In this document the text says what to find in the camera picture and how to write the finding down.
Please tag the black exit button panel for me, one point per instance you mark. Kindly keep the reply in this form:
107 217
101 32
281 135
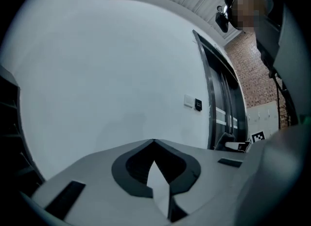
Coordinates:
198 104

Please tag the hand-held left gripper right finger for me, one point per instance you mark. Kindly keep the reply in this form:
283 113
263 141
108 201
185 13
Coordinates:
213 171

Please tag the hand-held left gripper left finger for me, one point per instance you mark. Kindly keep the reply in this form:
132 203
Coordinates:
97 176

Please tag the black coat rack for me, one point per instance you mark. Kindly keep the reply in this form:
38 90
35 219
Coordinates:
285 115

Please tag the person's head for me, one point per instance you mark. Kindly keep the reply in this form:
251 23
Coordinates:
247 6

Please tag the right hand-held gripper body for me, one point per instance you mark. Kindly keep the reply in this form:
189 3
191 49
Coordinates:
258 137

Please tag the white wall light switch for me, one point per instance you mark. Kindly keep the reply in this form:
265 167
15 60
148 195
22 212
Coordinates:
188 100

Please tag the black head-worn camera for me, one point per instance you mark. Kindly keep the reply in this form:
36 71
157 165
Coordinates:
222 22

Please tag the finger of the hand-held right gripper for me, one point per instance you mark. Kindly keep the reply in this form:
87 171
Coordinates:
224 138
234 145

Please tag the glass door with frosted band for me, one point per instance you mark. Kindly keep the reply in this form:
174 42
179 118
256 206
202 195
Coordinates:
226 103

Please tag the person's black clothing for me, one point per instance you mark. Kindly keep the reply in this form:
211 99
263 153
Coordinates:
269 42

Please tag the white locker cabinet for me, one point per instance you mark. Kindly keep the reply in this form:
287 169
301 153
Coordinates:
262 118

